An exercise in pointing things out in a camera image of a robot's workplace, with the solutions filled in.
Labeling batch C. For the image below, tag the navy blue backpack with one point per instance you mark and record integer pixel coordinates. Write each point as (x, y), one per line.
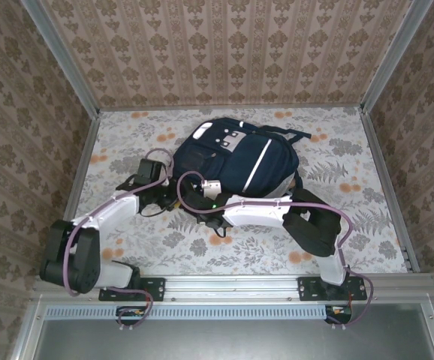
(247, 157)

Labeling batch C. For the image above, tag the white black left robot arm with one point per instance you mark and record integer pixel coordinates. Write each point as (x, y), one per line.
(112, 212)

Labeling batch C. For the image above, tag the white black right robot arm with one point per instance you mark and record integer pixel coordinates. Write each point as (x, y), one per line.
(254, 213)

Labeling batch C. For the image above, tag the grey metal panel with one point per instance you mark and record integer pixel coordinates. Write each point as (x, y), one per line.
(232, 341)

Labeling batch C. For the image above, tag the floral tablecloth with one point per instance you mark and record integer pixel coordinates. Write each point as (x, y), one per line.
(352, 168)

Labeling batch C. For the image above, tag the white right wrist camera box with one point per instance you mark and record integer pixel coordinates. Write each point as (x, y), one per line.
(211, 188)

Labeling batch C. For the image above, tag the aluminium table side rail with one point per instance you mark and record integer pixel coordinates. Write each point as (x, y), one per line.
(387, 195)
(78, 168)

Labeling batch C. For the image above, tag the aluminium mounting rail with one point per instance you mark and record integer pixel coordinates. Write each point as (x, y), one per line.
(232, 287)

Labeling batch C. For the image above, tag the aluminium table back rail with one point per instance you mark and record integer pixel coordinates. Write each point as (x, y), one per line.
(202, 107)

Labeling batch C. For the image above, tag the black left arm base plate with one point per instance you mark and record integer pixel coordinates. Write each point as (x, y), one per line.
(153, 288)

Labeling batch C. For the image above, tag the black connector bracket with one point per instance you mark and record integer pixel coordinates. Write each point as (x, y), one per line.
(130, 315)
(339, 315)

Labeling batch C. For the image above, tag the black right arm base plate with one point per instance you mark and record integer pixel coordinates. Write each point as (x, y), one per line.
(309, 290)

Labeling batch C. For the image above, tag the aluminium frame post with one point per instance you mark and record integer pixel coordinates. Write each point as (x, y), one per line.
(397, 56)
(59, 56)

